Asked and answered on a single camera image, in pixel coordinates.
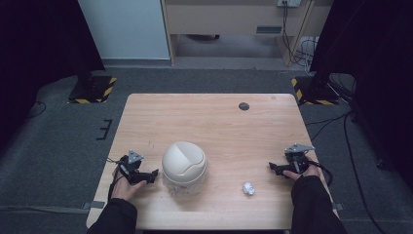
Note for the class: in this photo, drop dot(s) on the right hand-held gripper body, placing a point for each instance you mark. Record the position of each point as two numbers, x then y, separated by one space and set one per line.
297 159

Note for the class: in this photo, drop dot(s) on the grey power strip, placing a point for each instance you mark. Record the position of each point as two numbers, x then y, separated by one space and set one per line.
288 3

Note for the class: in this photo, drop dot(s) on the person's right hand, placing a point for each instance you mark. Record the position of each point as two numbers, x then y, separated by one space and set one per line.
313 170

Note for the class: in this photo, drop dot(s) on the white swing-lid trash can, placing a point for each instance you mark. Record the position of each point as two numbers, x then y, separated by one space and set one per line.
184 164

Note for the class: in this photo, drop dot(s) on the black yellow striped stand base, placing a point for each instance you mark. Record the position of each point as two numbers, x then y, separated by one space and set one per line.
92 91
313 92

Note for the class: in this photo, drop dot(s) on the black curtain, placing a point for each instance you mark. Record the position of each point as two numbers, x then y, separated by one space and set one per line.
42 48
373 65

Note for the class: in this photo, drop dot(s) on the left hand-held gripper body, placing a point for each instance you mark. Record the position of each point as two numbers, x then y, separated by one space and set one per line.
130 169

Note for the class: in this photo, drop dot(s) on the white panel board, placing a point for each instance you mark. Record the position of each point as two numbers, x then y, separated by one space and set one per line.
125 29

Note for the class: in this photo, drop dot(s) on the person's left hand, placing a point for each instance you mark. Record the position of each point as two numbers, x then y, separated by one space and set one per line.
122 190

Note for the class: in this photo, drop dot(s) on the grey table bracket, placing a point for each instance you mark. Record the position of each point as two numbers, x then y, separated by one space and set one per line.
338 206
94 205

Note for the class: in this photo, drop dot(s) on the crumpled white paper ball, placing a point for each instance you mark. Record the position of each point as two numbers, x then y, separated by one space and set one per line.
249 188

